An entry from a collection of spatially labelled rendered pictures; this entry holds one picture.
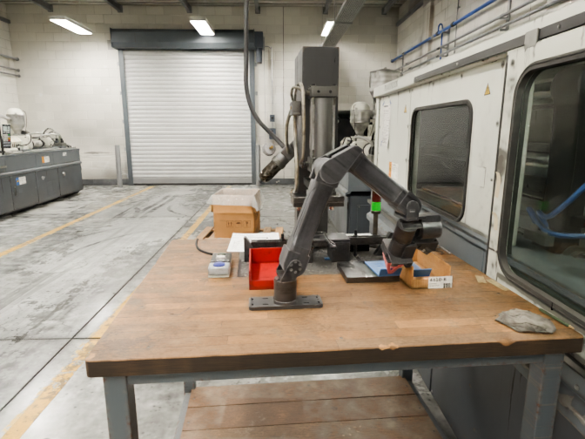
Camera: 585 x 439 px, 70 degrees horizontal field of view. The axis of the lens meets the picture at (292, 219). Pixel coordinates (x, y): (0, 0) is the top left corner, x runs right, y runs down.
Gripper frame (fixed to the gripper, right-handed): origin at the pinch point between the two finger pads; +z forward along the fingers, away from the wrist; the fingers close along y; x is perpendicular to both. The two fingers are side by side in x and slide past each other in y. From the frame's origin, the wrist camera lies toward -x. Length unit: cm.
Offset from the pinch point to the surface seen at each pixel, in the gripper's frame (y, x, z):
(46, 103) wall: 925, 477, 420
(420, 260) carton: 11.5, -17.2, 9.0
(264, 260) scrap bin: 19.9, 37.1, 15.1
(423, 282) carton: -6.3, -8.2, -1.3
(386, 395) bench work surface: -3, -18, 82
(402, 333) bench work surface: -29.6, 9.4, -12.5
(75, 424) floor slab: 13, 123, 117
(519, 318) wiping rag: -29.0, -20.3, -14.5
